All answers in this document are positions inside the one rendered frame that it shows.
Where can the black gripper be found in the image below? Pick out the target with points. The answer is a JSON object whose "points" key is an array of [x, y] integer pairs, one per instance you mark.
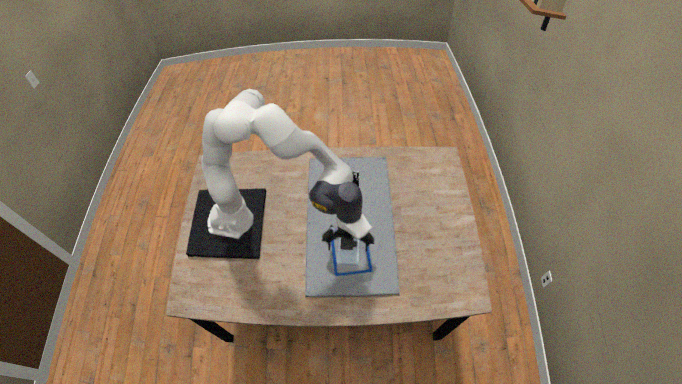
{"points": [[328, 237]]}

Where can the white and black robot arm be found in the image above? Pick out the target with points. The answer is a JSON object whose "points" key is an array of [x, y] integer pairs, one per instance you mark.
{"points": [[334, 191]]}

